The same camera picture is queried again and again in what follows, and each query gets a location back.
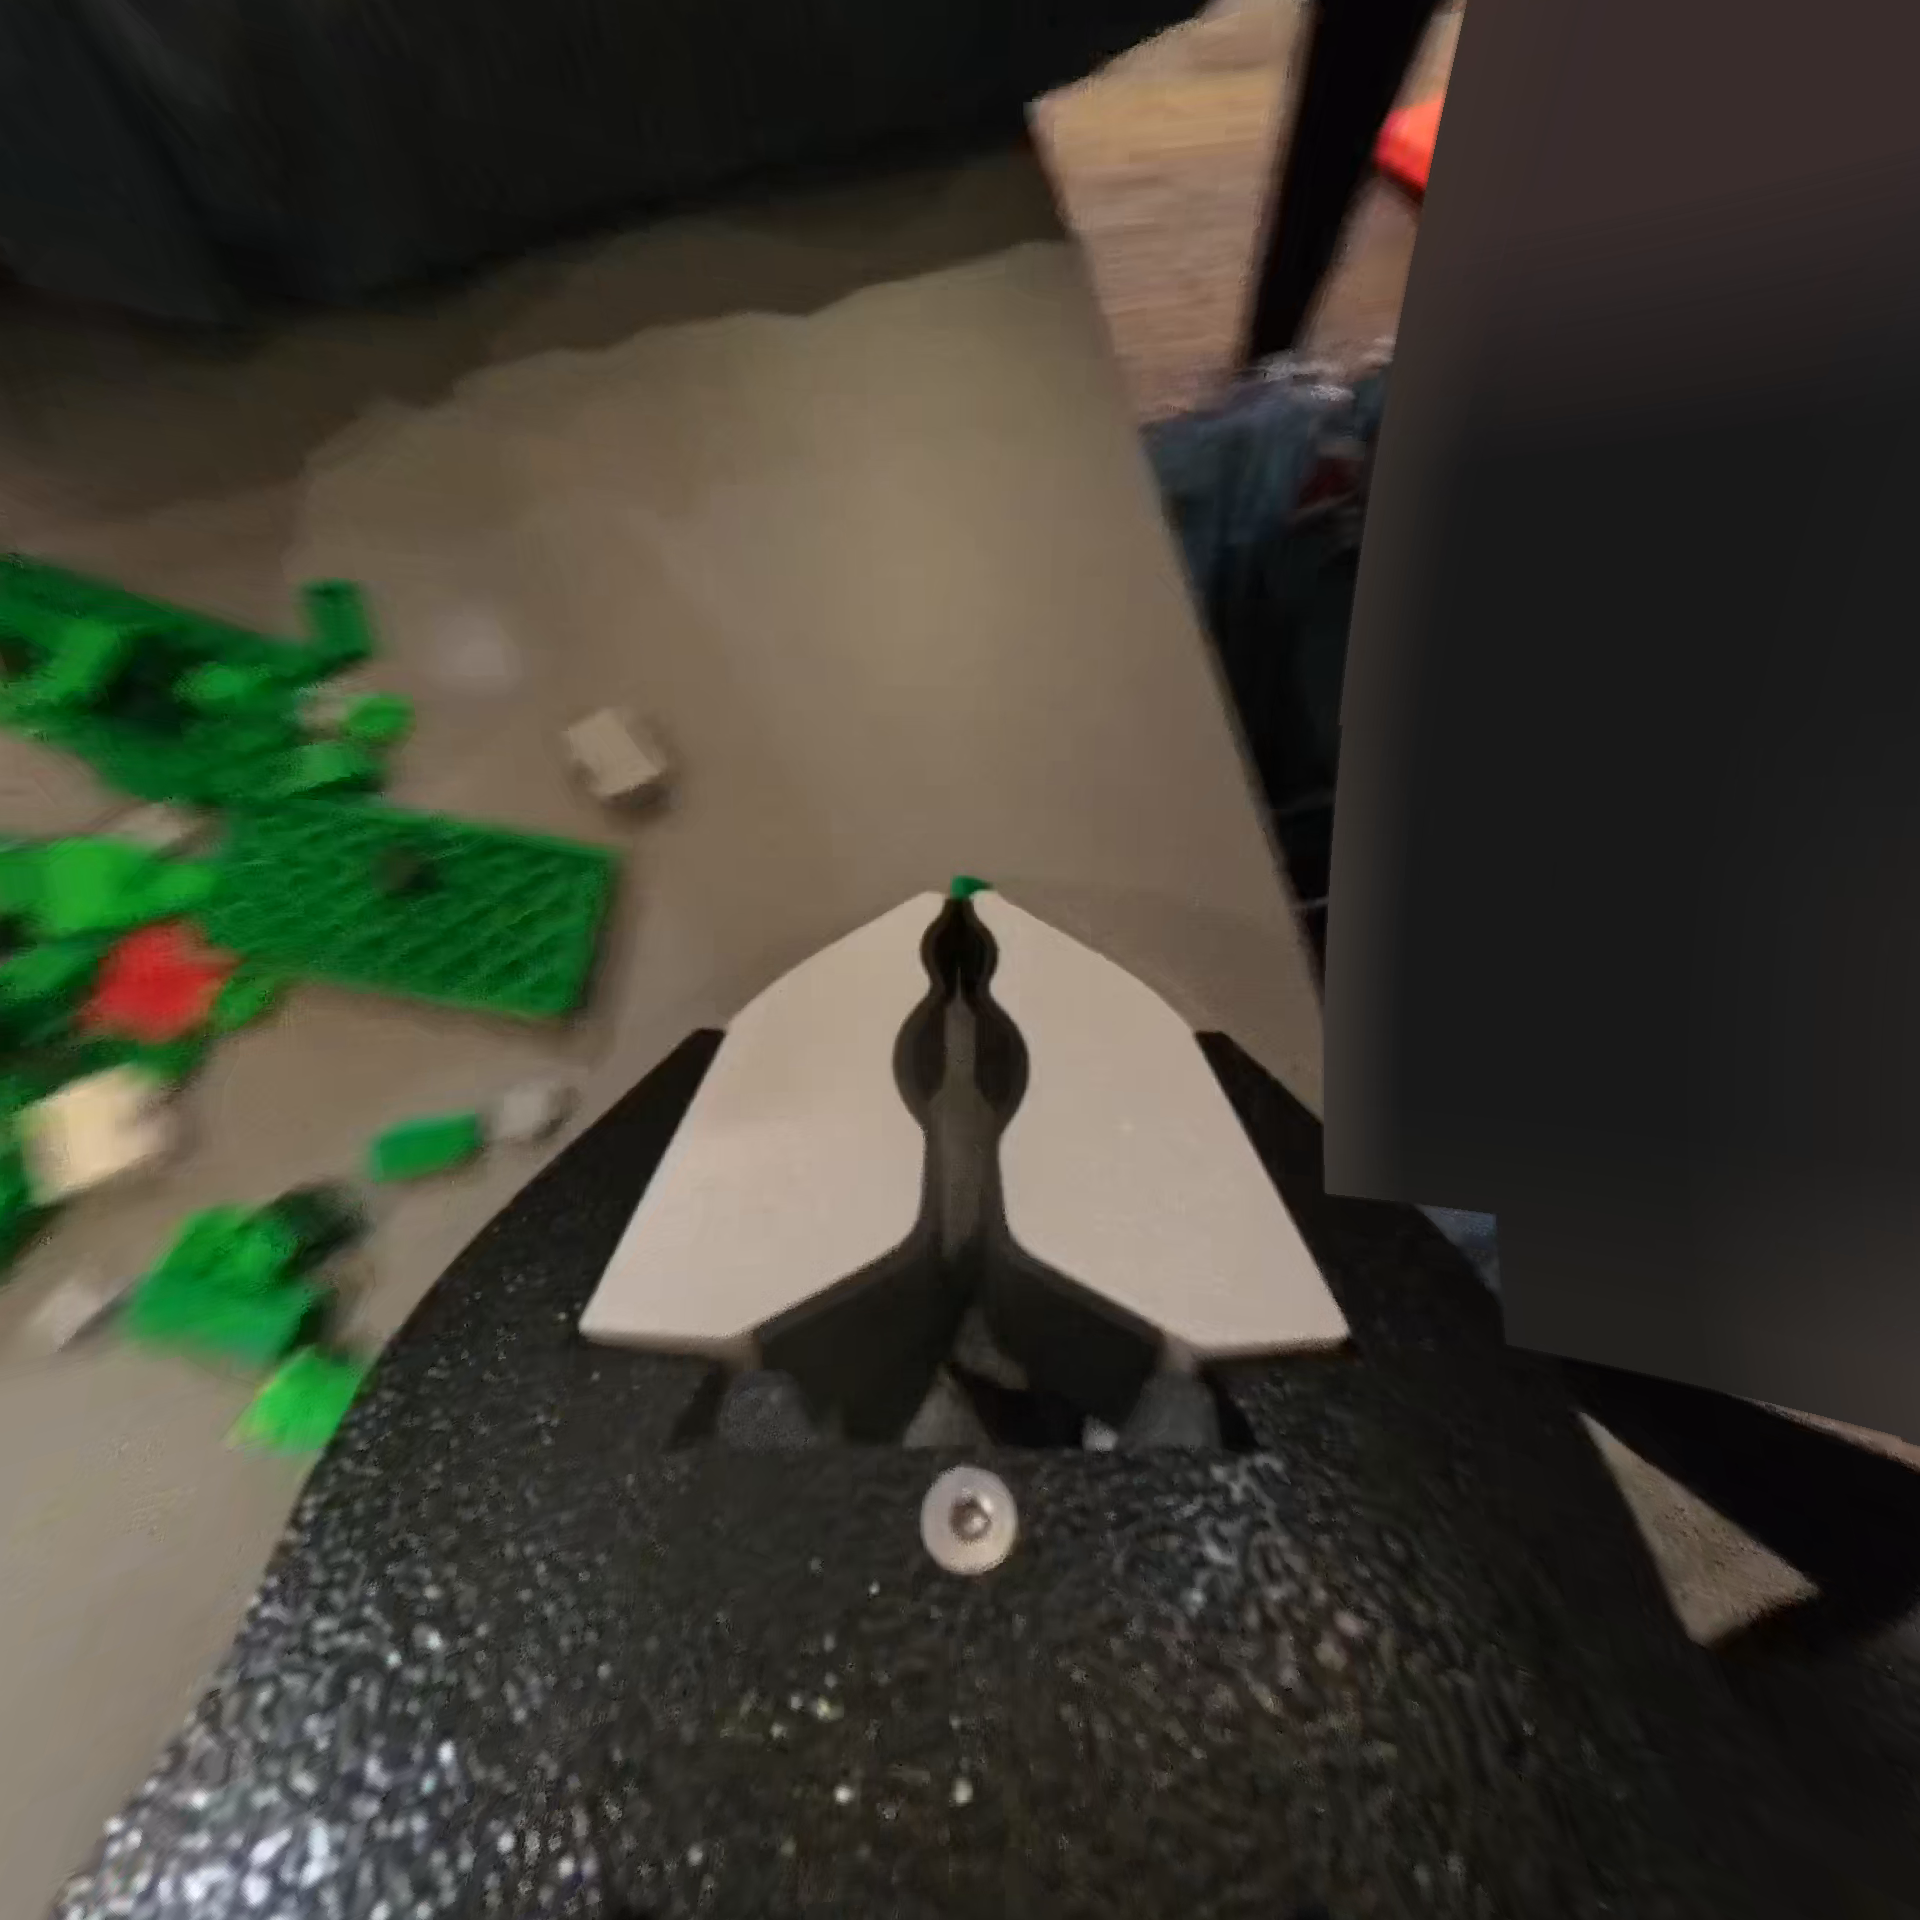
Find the red square tile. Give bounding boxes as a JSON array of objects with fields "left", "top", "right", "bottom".
[{"left": 83, "top": 921, "right": 242, "bottom": 1044}]

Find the large green base plate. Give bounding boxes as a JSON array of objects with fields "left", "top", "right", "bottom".
[{"left": 211, "top": 795, "right": 625, "bottom": 1022}]

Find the pale grey small brick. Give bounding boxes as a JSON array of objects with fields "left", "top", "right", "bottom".
[{"left": 562, "top": 704, "right": 674, "bottom": 812}]

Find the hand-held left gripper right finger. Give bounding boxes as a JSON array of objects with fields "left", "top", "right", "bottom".
[{"left": 961, "top": 892, "right": 1354, "bottom": 1366}]

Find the small white brick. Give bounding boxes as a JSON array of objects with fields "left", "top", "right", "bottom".
[{"left": 22, "top": 1072, "right": 183, "bottom": 1203}]

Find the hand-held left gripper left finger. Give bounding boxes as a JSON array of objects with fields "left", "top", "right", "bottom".
[{"left": 575, "top": 892, "right": 962, "bottom": 1373}]

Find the black furniture leg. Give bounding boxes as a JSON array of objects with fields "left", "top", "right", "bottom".
[{"left": 1246, "top": 0, "right": 1450, "bottom": 367}]

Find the pile of loose green bricks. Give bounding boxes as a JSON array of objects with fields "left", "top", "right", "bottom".
[{"left": 0, "top": 556, "right": 495, "bottom": 1456}]

